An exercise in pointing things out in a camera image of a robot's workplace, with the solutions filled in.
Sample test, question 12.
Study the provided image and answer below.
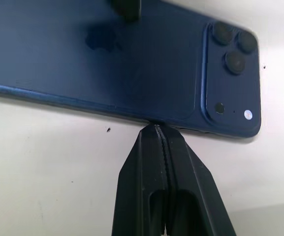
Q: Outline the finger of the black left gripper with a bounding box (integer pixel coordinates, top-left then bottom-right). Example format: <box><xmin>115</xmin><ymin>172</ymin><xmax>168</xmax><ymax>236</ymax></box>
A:
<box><xmin>107</xmin><ymin>0</ymin><xmax>143</xmax><ymax>25</ymax></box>

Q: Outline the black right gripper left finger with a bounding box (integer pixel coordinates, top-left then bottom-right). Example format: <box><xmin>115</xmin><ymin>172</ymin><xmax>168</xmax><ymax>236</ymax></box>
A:
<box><xmin>111</xmin><ymin>124</ymin><xmax>171</xmax><ymax>236</ymax></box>

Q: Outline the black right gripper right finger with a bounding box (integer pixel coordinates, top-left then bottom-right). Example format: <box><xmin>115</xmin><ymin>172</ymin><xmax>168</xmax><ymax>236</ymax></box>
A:
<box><xmin>158</xmin><ymin>124</ymin><xmax>238</xmax><ymax>236</ymax></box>

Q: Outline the dark blue smartphone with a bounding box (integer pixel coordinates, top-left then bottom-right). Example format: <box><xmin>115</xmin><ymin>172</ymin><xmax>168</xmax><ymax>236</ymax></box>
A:
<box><xmin>0</xmin><ymin>0</ymin><xmax>262</xmax><ymax>145</ymax></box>

